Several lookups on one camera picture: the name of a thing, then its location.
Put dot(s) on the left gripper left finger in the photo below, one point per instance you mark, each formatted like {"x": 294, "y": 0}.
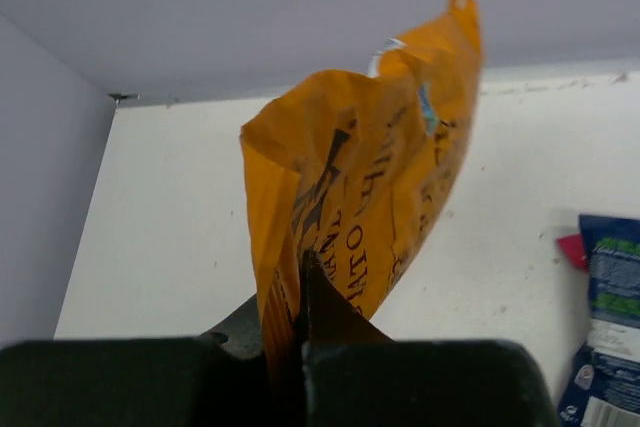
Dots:
{"x": 239, "y": 334}

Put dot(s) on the orange snack packet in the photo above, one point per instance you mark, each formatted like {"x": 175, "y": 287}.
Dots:
{"x": 357, "y": 169}

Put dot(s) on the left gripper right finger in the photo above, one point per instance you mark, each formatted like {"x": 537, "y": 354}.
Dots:
{"x": 325, "y": 316}

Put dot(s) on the dark blue snack packet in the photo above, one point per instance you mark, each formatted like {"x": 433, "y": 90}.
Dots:
{"x": 603, "y": 388}

